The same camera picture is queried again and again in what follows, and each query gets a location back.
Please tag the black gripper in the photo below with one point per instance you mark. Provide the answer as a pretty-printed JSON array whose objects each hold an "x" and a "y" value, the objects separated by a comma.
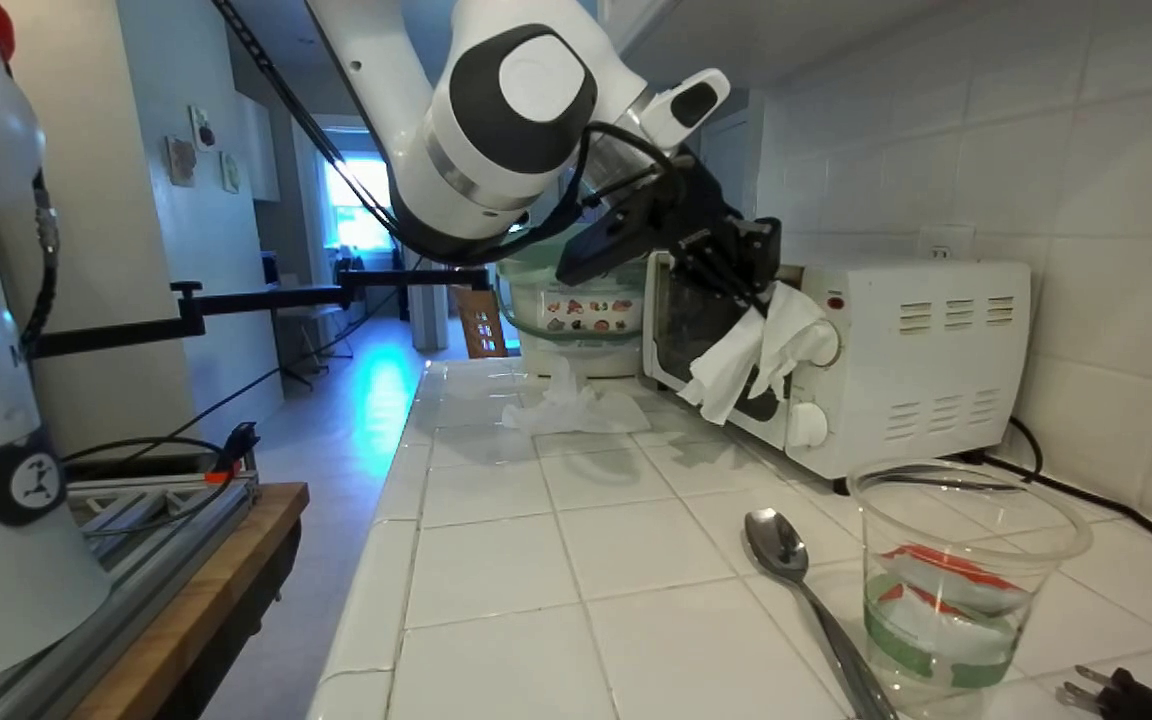
[{"x": 732, "y": 259}]

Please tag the white tissue paper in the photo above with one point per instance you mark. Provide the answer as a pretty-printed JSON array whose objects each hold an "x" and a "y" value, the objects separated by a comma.
[{"x": 759, "y": 354}]

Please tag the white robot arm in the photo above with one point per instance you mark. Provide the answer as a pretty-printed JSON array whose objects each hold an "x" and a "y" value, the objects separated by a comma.
[{"x": 533, "y": 131}]

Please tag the white mini toaster oven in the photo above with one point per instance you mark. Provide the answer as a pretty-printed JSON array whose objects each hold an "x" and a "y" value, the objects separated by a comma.
[{"x": 930, "y": 360}]

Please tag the wooden chair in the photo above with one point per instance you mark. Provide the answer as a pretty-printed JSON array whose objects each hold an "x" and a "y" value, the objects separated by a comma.
[{"x": 482, "y": 321}]

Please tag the metal spoon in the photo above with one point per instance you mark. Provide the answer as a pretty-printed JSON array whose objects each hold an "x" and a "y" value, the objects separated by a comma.
[{"x": 786, "y": 556}]

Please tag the clear plastic cup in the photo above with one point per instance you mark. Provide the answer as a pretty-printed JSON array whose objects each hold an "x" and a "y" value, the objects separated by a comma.
[{"x": 955, "y": 567}]

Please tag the black power plug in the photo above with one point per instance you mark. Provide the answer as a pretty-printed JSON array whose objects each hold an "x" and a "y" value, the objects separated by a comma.
[{"x": 1111, "y": 692}]

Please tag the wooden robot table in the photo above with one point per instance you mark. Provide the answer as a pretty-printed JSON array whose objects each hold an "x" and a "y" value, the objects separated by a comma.
[{"x": 178, "y": 661}]

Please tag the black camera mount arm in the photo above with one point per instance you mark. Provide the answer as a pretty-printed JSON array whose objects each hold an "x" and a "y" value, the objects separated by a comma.
[{"x": 194, "y": 308}]

